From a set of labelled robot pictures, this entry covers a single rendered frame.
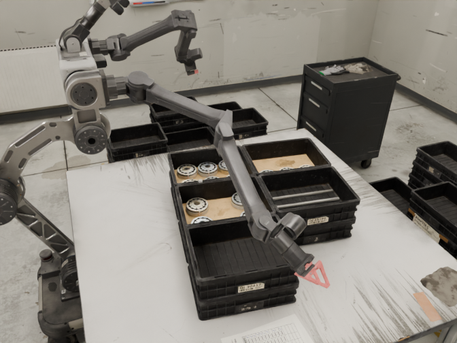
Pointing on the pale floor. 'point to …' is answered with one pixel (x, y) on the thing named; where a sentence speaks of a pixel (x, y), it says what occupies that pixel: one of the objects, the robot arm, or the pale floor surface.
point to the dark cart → (347, 108)
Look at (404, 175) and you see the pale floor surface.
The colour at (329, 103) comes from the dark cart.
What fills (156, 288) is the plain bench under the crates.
